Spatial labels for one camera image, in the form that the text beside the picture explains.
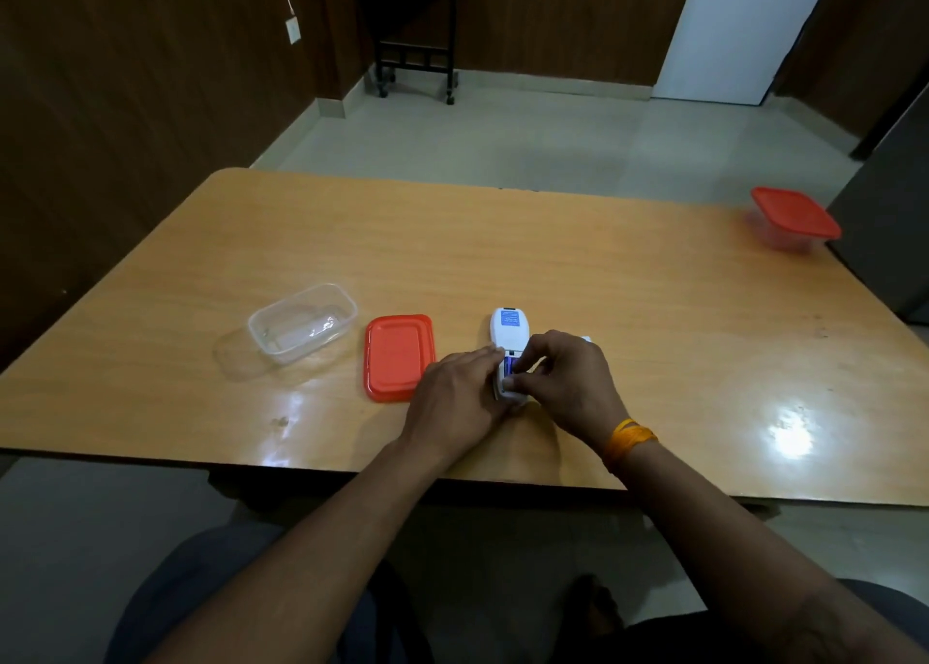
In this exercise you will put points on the person's right hand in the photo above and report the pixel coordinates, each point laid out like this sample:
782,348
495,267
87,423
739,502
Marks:
573,388

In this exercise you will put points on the person's foot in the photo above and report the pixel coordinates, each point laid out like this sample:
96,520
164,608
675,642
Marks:
591,605

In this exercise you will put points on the white door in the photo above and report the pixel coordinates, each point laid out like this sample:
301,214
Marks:
740,29

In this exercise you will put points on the clear rectangular plastic container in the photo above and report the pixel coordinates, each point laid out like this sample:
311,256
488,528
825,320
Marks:
303,322

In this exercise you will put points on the white handheld electronic device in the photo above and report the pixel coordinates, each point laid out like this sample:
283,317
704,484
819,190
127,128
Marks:
507,326

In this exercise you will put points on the person's right thumb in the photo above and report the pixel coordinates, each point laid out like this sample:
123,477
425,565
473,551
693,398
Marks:
521,382

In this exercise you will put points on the blue battery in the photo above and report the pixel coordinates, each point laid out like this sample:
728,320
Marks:
512,364

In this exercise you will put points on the clear container with orange lid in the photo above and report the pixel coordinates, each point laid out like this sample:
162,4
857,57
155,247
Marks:
795,215

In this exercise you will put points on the orange rectangular plastic lid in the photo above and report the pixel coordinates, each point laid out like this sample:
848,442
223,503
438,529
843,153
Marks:
398,357

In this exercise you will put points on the person's left leg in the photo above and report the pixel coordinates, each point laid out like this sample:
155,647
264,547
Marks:
181,584

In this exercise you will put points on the black wheeled trolley table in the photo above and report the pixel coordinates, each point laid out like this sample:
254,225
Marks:
417,54

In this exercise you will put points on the person's right forearm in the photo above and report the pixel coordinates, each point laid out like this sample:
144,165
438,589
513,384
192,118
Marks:
747,562

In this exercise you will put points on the person's left thumb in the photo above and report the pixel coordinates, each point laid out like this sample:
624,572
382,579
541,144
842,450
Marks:
488,354

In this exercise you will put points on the person's right leg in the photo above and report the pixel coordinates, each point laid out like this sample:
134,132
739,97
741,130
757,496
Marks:
653,642

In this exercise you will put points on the person's left forearm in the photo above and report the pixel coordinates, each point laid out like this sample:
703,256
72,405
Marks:
305,569

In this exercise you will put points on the person's left hand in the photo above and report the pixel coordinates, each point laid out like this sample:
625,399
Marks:
454,395

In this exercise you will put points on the orange thread wristband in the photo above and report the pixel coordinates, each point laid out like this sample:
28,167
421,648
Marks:
628,438

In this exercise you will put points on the dark grey cabinet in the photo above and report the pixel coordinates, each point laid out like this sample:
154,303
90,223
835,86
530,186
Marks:
889,228

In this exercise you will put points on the person's leg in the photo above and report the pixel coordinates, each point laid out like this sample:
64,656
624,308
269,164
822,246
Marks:
653,642
181,584

